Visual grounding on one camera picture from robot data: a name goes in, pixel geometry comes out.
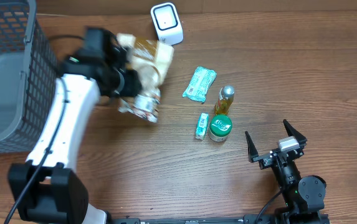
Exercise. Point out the white barcode scanner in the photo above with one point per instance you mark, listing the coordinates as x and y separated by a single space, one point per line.
167 23

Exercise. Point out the brown white snack bag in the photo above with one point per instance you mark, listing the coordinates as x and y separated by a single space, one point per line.
151 59

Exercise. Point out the Kleenex tissue pack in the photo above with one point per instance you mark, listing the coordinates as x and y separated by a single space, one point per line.
201 128

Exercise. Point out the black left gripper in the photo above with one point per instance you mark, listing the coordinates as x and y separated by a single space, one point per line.
133 80

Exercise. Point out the teal snack packet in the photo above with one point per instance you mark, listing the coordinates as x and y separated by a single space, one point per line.
198 87

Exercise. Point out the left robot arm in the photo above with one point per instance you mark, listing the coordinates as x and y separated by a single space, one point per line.
46 188

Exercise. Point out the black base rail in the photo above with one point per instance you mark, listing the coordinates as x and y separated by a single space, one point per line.
197 221

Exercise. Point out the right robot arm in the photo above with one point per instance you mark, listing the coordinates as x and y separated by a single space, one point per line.
300 199

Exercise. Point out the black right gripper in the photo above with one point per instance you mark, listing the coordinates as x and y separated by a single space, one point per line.
275 156

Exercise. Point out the grey plastic mesh basket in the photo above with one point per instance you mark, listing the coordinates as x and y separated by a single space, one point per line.
27 76

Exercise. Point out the yellow liquid bottle grey cap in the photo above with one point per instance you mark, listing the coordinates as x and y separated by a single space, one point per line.
225 99

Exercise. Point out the green lid white jar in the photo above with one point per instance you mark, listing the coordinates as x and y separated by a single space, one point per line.
220 128

